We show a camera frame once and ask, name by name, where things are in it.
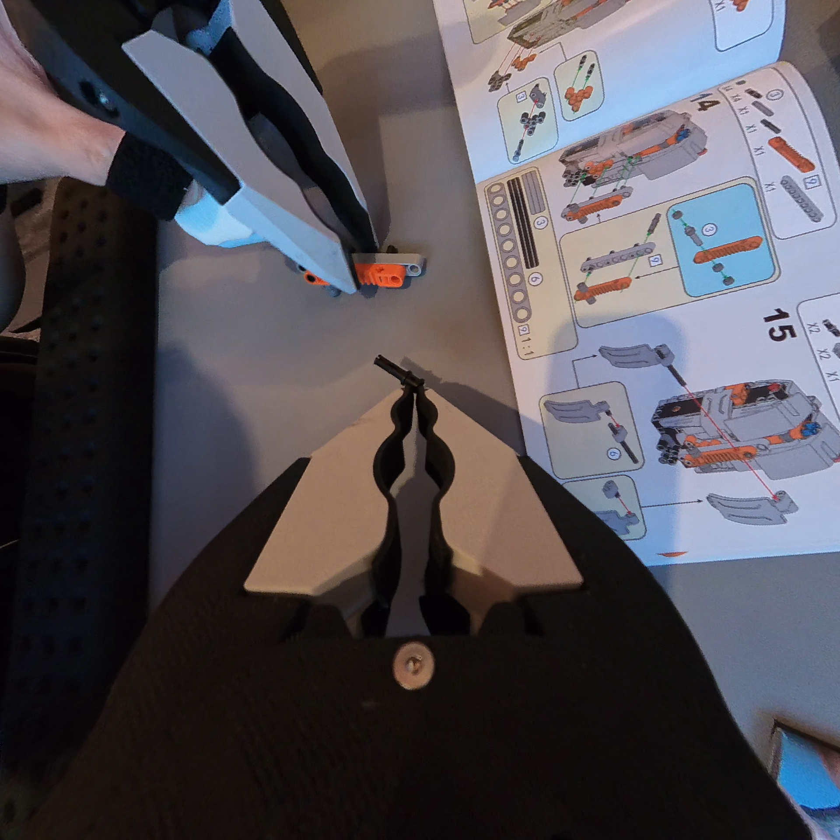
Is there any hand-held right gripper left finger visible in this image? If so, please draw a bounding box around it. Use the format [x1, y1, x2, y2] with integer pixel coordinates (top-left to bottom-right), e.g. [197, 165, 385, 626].
[244, 387, 417, 636]

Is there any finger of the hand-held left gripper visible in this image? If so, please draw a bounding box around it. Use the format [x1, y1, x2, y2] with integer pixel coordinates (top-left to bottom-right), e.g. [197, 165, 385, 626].
[122, 29, 360, 294]
[154, 0, 382, 256]

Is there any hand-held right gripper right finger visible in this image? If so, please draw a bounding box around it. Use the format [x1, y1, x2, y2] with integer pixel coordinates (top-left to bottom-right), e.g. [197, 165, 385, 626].
[417, 387, 585, 636]

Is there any black brick pin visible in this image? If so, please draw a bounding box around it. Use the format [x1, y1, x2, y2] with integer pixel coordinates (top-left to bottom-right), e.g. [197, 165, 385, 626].
[373, 354, 427, 392]

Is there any orange and grey brick assembly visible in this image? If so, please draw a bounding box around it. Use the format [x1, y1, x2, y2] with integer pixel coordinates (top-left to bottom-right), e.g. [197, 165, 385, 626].
[285, 245, 427, 300]

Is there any person's left hand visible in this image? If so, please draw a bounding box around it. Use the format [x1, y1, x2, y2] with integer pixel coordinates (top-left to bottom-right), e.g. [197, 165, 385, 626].
[0, 26, 129, 189]

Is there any dark perforated metal beam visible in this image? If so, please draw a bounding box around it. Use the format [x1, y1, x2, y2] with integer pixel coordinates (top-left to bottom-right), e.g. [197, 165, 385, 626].
[0, 177, 160, 782]

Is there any building instruction booklet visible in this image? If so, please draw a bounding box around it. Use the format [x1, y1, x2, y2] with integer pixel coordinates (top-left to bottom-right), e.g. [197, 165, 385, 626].
[433, 0, 840, 568]

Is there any blue toy set box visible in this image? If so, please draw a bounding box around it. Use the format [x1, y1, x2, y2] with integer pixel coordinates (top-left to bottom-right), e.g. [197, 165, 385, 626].
[766, 717, 840, 840]

